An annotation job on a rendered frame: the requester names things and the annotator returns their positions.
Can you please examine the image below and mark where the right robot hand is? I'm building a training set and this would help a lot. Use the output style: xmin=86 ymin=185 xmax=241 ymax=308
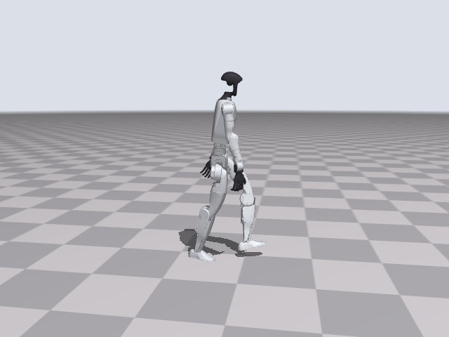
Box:
xmin=231 ymin=164 xmax=246 ymax=191

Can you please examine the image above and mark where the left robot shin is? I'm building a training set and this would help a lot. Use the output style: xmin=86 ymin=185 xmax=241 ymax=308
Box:
xmin=241 ymin=197 xmax=255 ymax=243

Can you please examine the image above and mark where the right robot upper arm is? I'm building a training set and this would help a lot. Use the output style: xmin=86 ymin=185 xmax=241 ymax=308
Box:
xmin=221 ymin=103 xmax=236 ymax=142

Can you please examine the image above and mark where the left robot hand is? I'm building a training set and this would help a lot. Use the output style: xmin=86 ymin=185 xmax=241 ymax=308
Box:
xmin=200 ymin=158 xmax=211 ymax=178

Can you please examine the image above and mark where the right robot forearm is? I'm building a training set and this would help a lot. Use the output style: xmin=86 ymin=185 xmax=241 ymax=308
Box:
xmin=229 ymin=134 xmax=243 ymax=171

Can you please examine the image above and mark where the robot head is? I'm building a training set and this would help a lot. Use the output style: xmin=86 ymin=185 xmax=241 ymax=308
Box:
xmin=219 ymin=72 xmax=243 ymax=100

